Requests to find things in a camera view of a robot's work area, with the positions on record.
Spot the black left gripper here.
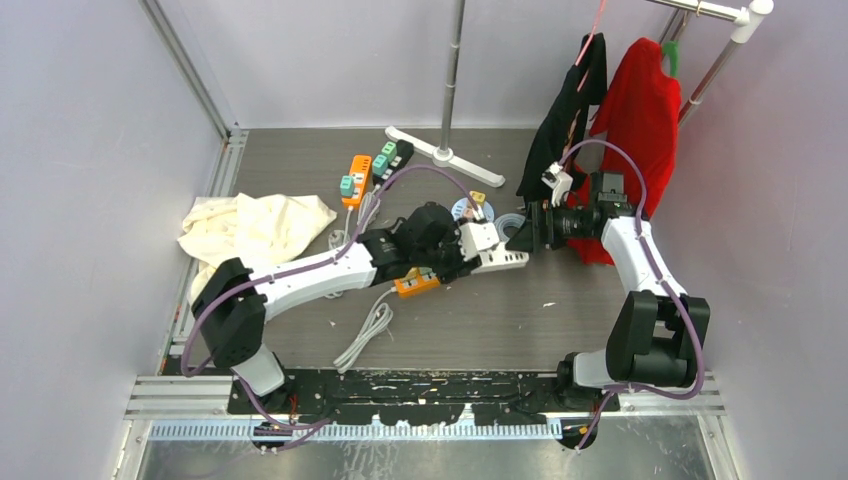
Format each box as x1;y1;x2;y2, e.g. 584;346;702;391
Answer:
411;217;480;280

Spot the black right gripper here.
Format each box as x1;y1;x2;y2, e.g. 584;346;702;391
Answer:
505;197;594;255

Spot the white power strip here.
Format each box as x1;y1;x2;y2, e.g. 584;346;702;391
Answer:
472;242;530;275

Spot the round blue power socket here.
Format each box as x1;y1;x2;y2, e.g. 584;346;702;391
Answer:
450;198;495;222

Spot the orange power strip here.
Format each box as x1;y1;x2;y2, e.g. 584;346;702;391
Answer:
341;155;372;209
393;274;441;299

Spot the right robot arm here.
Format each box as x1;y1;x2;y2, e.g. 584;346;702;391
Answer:
507;172;710;411

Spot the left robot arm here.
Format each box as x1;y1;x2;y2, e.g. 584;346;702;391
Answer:
191;202;499;413

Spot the white clothes rack stand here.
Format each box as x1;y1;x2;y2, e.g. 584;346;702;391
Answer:
384;0;506;188

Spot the black hanging garment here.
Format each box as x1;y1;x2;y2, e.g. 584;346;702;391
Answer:
516;33;607;202

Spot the black power strip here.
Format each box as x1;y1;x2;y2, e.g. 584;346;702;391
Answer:
371;140;415;187

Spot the teal adapter on black strip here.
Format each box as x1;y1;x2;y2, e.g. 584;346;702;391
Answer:
371;154;389;177

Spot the green adapter on black strip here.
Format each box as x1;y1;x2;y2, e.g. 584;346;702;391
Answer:
380;141;397;162

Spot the teal adapter on orange strip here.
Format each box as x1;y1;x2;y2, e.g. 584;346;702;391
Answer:
339;175;356;198

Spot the red hanging garment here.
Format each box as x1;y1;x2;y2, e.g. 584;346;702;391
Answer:
566;36;684;266

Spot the cream cloth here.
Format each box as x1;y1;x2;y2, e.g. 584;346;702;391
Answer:
177;193;337;302

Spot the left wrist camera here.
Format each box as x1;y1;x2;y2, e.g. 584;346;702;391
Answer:
459;222;500;261

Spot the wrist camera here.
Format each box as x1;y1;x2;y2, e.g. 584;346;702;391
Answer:
459;222;500;261
541;162;573;208

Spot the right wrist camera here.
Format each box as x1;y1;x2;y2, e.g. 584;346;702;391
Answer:
541;162;573;208

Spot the white bundled cable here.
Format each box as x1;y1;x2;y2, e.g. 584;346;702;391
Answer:
332;286;399;376

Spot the white cable of far strips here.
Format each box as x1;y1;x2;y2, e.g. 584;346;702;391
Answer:
327;188;383;253

